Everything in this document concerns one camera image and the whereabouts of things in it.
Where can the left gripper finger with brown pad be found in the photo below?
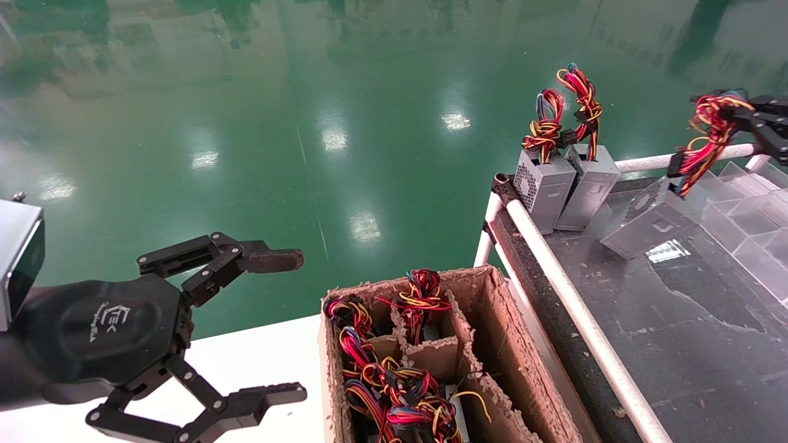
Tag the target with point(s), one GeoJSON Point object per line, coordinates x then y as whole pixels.
{"type": "Point", "coordinates": [268, 260]}

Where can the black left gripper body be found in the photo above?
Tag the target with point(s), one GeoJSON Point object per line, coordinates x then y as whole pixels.
{"type": "Point", "coordinates": [92, 332]}

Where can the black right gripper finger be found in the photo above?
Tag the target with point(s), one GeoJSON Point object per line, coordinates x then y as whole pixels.
{"type": "Point", "coordinates": [772, 104]}
{"type": "Point", "coordinates": [772, 138]}

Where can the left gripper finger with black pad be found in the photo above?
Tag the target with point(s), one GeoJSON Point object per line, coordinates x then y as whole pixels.
{"type": "Point", "coordinates": [252, 403]}

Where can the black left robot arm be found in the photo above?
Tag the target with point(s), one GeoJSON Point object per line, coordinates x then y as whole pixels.
{"type": "Point", "coordinates": [9, 375]}

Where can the short white pipe stub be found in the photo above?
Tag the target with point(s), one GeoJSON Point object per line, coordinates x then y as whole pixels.
{"type": "Point", "coordinates": [757, 163]}

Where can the clear acrylic divider rack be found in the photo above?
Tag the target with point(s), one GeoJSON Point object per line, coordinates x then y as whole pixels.
{"type": "Point", "coordinates": [757, 246]}

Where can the brown cardboard divider insert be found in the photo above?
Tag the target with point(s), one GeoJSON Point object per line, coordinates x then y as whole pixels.
{"type": "Point", "coordinates": [434, 360]}

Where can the black pipe corner connector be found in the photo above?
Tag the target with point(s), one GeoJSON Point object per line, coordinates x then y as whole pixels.
{"type": "Point", "coordinates": [506, 187]}

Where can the brown cardboard box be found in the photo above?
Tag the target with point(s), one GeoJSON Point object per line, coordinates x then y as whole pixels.
{"type": "Point", "coordinates": [505, 344]}

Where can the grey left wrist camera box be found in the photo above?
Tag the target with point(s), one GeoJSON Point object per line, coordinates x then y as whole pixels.
{"type": "Point", "coordinates": [15, 246]}

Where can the long white rear rail pipe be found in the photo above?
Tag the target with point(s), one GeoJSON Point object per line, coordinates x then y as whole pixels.
{"type": "Point", "coordinates": [640, 163]}

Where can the white frame leg pipe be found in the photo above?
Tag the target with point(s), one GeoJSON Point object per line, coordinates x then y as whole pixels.
{"type": "Point", "coordinates": [482, 252]}

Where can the long white side rail pipe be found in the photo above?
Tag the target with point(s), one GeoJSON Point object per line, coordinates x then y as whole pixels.
{"type": "Point", "coordinates": [572, 301]}

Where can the white lower frame strip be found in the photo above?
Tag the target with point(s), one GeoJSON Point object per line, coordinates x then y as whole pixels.
{"type": "Point", "coordinates": [551, 344]}

